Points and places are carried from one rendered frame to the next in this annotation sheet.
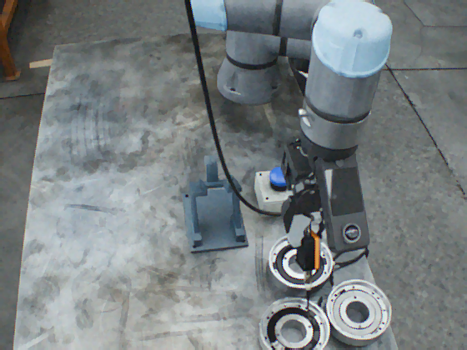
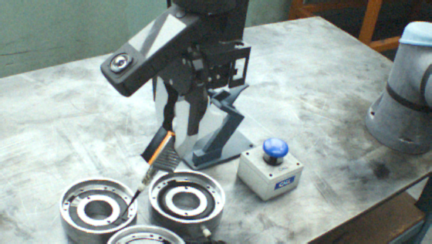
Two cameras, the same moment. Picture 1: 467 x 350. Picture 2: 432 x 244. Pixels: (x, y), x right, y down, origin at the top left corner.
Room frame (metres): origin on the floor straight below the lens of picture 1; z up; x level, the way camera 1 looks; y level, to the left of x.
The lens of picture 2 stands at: (0.19, -0.59, 1.33)
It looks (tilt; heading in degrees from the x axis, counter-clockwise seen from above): 35 degrees down; 61
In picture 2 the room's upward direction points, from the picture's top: 9 degrees clockwise
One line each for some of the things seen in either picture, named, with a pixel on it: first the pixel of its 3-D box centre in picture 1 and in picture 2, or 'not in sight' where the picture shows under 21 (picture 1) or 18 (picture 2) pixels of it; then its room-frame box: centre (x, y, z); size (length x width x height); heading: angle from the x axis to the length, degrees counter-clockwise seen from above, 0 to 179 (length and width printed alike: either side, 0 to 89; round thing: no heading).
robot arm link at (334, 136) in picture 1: (332, 117); not in sight; (0.42, -0.11, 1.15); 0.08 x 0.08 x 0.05
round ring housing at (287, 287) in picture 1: (298, 266); (185, 205); (0.43, -0.12, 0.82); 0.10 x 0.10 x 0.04
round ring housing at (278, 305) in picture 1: (293, 332); (98, 214); (0.31, -0.11, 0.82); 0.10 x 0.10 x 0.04
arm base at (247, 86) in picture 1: (250, 67); (407, 110); (0.92, -0.03, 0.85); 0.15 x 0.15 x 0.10
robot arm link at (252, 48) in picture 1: (257, 24); (429, 60); (0.92, -0.04, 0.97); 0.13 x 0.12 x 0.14; 84
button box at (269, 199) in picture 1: (277, 189); (272, 168); (0.59, -0.08, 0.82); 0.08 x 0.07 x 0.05; 12
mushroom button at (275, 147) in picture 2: (279, 182); (273, 156); (0.58, -0.09, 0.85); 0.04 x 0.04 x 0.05
